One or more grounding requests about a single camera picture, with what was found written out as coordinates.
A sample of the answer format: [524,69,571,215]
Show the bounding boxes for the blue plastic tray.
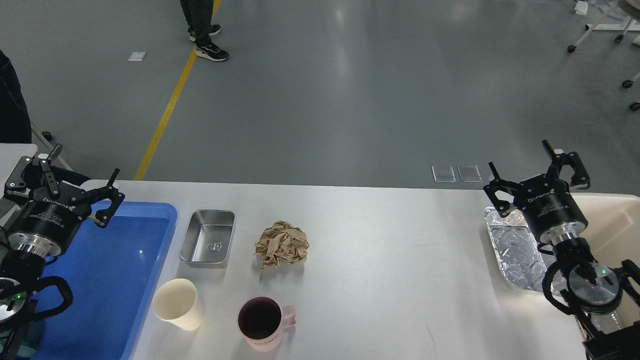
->
[34,202,178,360]

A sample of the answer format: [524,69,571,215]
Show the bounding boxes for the crumpled brown paper ball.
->
[254,220,310,269]

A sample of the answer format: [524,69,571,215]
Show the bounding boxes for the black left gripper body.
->
[7,189,92,256]

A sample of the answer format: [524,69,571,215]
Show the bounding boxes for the pink mug dark inside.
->
[237,296,297,353]

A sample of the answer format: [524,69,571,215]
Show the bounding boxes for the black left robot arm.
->
[0,144,125,360]

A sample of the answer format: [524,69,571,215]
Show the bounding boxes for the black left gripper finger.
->
[70,168,126,229]
[4,144,63,203]

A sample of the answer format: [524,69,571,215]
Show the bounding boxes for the cream paper cup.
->
[151,278,204,331]

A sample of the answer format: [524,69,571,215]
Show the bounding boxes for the clear floor plate left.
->
[431,165,457,183]

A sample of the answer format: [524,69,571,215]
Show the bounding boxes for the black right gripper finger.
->
[483,162,526,218]
[542,139,591,190]

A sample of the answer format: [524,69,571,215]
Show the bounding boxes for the white side table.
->
[0,143,38,198]

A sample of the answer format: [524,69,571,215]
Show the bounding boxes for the cream plastic bin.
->
[567,194,639,360]

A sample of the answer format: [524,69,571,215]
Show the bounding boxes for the stainless steel rectangular tin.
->
[178,209,236,269]

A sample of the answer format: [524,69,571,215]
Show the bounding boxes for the clear floor plate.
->
[456,164,483,183]
[431,165,457,183]

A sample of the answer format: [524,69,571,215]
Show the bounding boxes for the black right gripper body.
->
[513,174,589,244]

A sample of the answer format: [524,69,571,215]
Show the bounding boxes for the white wheeled cart frame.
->
[567,0,640,112]

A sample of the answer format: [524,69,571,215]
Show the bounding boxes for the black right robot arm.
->
[483,140,640,360]

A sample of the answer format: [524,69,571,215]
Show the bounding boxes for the clear floor plate right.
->
[456,164,483,183]

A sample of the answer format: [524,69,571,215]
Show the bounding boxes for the standing person legs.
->
[179,0,229,62]

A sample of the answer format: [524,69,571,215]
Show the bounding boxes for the white paper on floor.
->
[127,51,147,62]

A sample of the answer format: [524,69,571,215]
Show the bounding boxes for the aluminium foil tray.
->
[483,206,555,293]

